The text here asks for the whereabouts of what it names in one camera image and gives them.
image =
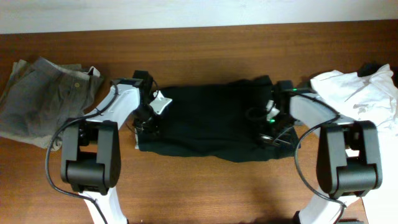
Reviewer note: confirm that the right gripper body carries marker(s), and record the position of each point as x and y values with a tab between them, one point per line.
278	130

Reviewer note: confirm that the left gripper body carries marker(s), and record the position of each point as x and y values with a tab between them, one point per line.
147	119

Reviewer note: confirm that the black shorts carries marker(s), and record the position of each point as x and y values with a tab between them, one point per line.
221	120

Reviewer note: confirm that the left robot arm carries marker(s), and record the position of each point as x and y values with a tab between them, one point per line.
91	155

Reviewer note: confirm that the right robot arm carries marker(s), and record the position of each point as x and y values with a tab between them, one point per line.
348	159

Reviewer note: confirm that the dark green garment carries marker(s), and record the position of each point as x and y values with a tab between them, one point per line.
365	70

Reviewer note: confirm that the grey folded shorts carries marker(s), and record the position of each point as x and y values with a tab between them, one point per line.
86	89

